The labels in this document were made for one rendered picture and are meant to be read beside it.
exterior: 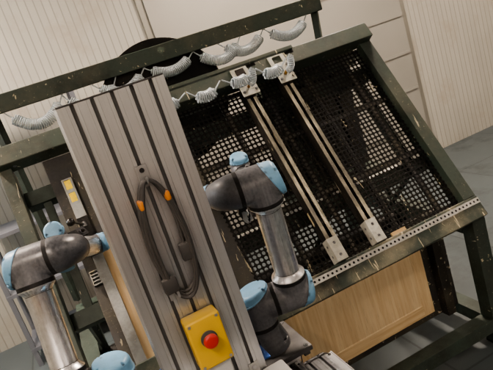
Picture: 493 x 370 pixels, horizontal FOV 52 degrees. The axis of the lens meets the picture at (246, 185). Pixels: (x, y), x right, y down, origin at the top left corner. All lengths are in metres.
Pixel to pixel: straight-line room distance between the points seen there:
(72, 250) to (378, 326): 1.92
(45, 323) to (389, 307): 1.98
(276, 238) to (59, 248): 0.67
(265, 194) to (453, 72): 5.95
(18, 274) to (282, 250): 0.81
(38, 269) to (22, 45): 3.86
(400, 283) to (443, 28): 4.72
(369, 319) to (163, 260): 1.95
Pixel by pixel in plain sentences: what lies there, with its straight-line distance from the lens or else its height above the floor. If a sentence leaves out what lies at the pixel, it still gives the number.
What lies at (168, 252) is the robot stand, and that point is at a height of 1.63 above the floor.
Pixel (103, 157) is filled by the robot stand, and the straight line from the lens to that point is 1.18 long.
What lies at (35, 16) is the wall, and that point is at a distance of 5.40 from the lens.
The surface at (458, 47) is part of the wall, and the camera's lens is 7.41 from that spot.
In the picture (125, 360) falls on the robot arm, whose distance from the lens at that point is 1.69.
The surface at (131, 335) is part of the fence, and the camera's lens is 2.41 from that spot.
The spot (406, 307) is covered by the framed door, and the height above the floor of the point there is 0.36.
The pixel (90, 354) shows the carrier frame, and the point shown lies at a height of 0.79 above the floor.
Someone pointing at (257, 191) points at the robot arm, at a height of 1.61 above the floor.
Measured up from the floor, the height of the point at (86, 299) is 1.17.
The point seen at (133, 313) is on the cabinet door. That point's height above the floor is 1.07.
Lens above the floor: 2.02
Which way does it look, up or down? 14 degrees down
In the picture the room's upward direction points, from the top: 18 degrees counter-clockwise
